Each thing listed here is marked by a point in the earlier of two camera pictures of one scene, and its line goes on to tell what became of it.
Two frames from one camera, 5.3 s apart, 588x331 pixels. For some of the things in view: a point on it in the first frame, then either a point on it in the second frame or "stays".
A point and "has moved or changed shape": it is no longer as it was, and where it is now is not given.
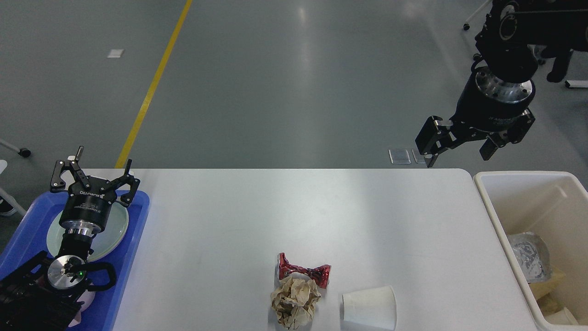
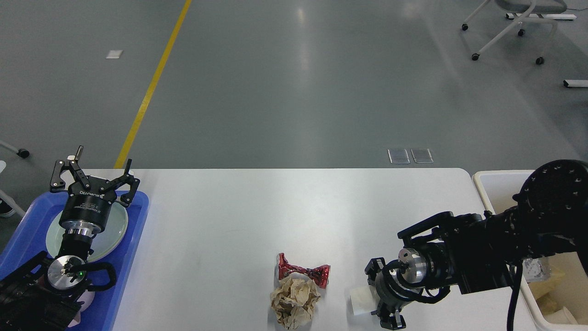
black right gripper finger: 436,136 to 374,267
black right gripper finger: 511,135 to 391,318
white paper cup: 375,307 has moved or changed shape
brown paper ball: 294,300 stays
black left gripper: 87,205 stays
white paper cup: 564,316 stays
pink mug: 87,297 stays
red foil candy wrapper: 320,274 stays
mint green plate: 104,241 stays
